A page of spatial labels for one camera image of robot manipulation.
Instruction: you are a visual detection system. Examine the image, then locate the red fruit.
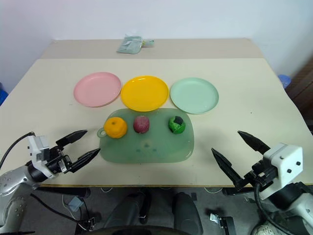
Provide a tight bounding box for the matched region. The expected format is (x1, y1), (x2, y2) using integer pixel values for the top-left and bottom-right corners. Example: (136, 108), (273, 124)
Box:
(133, 115), (150, 134)

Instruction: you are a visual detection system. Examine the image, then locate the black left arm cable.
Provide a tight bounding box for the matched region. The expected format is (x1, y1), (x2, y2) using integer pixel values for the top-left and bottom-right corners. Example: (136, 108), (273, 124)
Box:
(0, 132), (36, 169)

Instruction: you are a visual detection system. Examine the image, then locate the brown wooden cabinet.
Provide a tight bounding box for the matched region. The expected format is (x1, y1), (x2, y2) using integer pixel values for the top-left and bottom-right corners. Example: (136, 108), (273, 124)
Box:
(285, 58), (313, 135)

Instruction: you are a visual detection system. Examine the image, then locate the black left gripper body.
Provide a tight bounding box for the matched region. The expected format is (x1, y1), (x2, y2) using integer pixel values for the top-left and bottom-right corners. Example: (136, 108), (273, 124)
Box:
(45, 145), (73, 175)

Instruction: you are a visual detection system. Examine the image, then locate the light green round plate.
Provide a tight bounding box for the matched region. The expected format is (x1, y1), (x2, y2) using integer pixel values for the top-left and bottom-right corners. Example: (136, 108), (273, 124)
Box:
(170, 77), (220, 115)

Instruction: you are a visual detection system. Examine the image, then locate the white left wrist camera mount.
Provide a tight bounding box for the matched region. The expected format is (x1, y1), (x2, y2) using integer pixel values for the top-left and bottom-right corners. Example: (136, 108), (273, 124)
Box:
(26, 135), (51, 170)

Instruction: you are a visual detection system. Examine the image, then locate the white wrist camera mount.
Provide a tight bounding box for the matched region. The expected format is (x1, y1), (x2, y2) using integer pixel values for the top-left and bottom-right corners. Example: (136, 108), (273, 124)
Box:
(26, 135), (51, 170)
(259, 143), (304, 201)

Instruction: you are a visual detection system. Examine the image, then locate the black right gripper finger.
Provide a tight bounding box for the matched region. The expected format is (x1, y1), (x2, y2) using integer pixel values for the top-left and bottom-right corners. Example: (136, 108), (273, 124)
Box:
(211, 147), (250, 191)
(237, 130), (271, 155)

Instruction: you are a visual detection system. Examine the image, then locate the black caster wheel bracket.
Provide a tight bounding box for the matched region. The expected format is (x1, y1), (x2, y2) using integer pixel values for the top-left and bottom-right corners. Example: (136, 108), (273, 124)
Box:
(209, 212), (237, 235)

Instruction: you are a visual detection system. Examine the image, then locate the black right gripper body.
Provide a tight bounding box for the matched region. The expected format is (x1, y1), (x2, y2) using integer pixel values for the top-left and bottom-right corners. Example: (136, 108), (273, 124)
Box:
(244, 158), (278, 189)

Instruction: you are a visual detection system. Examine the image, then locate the pink round plate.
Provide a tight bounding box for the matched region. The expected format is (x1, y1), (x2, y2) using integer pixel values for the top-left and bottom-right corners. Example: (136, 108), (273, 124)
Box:
(73, 71), (122, 109)

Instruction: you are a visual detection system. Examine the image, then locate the black metal clamp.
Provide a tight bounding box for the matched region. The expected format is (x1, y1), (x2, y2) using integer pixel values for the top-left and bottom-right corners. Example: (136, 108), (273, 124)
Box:
(74, 215), (96, 232)

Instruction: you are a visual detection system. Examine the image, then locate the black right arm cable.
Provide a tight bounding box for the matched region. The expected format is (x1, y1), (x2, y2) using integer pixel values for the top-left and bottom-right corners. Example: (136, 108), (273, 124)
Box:
(253, 168), (278, 222)

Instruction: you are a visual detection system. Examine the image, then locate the green fruit with dark patch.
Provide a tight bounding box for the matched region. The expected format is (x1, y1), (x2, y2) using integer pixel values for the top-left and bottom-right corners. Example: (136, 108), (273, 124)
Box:
(168, 116), (187, 135)

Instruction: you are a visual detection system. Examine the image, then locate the grey power adapter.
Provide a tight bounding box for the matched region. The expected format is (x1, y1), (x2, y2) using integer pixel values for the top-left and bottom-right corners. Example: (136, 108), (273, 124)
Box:
(67, 196), (83, 212)

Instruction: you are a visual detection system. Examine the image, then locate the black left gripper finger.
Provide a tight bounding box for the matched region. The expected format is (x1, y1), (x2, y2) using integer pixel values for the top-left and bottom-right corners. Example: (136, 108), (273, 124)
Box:
(69, 147), (102, 173)
(56, 129), (89, 149)

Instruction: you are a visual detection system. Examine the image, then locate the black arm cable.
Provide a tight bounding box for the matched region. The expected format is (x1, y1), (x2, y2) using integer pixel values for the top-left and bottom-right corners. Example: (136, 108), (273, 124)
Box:
(253, 168), (278, 222)
(0, 132), (36, 169)

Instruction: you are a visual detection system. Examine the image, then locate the translucent green cutting board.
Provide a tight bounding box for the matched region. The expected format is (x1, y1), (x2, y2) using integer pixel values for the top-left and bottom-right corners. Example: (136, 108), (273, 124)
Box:
(97, 108), (196, 165)

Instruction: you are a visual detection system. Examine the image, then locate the blue crate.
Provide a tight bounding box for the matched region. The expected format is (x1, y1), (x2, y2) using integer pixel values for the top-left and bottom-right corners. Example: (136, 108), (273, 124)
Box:
(0, 82), (9, 106)

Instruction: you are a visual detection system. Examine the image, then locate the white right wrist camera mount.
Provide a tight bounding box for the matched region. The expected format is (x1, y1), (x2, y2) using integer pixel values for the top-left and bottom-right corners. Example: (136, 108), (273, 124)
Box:
(259, 143), (304, 201)

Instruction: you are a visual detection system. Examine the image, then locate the yellow round plate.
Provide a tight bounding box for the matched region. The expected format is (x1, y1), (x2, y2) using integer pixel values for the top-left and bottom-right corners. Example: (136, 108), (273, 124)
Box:
(120, 75), (170, 112)

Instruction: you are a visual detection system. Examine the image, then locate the dark rounded leg shape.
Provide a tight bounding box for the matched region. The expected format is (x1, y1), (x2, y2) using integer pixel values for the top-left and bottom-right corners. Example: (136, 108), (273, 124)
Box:
(172, 191), (204, 235)
(102, 188), (153, 231)

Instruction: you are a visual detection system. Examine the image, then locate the orange fruit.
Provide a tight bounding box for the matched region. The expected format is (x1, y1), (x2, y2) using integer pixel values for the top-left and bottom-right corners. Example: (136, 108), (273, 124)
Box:
(104, 117), (128, 140)

